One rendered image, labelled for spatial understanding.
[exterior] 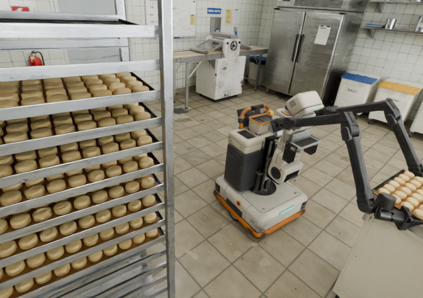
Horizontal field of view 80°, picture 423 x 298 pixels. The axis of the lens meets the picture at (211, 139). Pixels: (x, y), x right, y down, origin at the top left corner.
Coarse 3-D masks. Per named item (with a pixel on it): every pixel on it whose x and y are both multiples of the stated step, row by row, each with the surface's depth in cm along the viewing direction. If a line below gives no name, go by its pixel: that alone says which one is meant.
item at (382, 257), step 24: (360, 240) 147; (384, 240) 136; (408, 240) 126; (360, 264) 151; (384, 264) 138; (408, 264) 128; (336, 288) 169; (360, 288) 154; (384, 288) 141; (408, 288) 131
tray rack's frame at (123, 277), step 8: (128, 272) 169; (136, 272) 169; (112, 280) 163; (120, 280) 164; (144, 280) 165; (96, 288) 158; (104, 288) 159; (128, 288) 160; (136, 288) 160; (152, 288) 161; (80, 296) 154; (88, 296) 154; (112, 296) 155; (136, 296) 156; (160, 296) 156
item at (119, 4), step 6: (114, 0) 99; (120, 0) 98; (120, 6) 99; (120, 12) 100; (120, 48) 106; (126, 48) 107; (120, 54) 108; (126, 54) 108; (120, 60) 110; (126, 60) 109; (144, 264) 172
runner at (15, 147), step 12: (144, 120) 79; (156, 120) 81; (72, 132) 69; (84, 132) 71; (96, 132) 72; (108, 132) 74; (120, 132) 76; (0, 144) 61; (12, 144) 62; (24, 144) 64; (36, 144) 65; (48, 144) 67; (60, 144) 69
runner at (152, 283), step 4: (164, 276) 119; (152, 280) 120; (156, 280) 117; (160, 280) 119; (144, 284) 118; (148, 284) 115; (152, 284) 117; (156, 284) 118; (140, 288) 114; (144, 288) 115; (148, 288) 116; (128, 292) 114; (132, 292) 112; (136, 292) 113; (140, 292) 115; (120, 296) 113; (124, 296) 110; (128, 296) 111; (132, 296) 113
